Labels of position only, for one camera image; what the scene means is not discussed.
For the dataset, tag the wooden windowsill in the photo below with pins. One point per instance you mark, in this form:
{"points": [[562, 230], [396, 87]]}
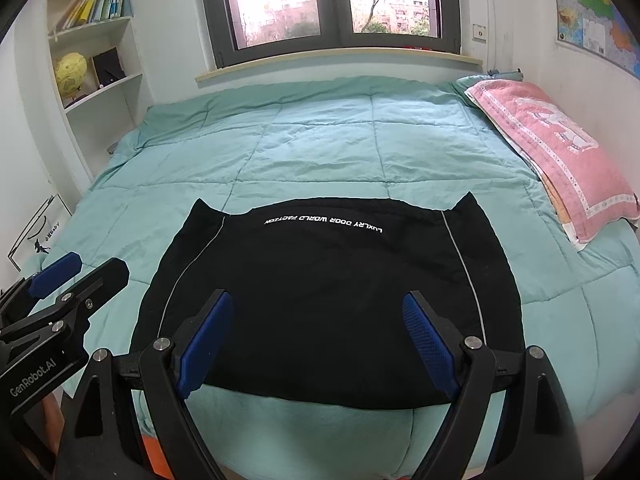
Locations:
{"points": [[325, 62]]}

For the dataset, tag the teal pillow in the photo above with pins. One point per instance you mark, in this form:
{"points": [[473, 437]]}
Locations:
{"points": [[465, 87]]}

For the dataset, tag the yellow globe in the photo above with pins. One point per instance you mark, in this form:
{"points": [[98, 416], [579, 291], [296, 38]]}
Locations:
{"points": [[72, 75]]}

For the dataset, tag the colourful wall map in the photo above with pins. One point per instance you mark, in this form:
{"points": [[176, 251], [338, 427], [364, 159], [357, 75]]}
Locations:
{"points": [[590, 10]]}

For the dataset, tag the black hoodie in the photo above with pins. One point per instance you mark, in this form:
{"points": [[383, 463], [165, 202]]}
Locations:
{"points": [[325, 285]]}

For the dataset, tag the white bookshelf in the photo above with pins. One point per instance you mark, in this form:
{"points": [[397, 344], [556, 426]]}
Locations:
{"points": [[107, 27]]}

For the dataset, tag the teal quilted duvet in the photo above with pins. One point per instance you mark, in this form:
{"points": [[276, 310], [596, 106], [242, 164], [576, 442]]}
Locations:
{"points": [[325, 150]]}

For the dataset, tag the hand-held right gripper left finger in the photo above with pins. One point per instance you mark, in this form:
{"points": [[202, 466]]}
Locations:
{"points": [[205, 345]]}

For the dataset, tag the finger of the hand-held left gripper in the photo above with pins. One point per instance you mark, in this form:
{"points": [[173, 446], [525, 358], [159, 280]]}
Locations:
{"points": [[100, 280], [55, 270]]}

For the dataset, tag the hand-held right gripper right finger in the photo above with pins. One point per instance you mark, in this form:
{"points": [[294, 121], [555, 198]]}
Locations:
{"points": [[430, 345]]}

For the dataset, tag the black box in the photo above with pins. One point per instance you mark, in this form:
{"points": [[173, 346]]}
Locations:
{"points": [[107, 65]]}

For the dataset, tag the pink quilted pillow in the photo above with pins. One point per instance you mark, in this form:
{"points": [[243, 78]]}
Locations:
{"points": [[550, 145]]}

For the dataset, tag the dark framed window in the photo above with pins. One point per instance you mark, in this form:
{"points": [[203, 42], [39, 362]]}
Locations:
{"points": [[332, 0]]}

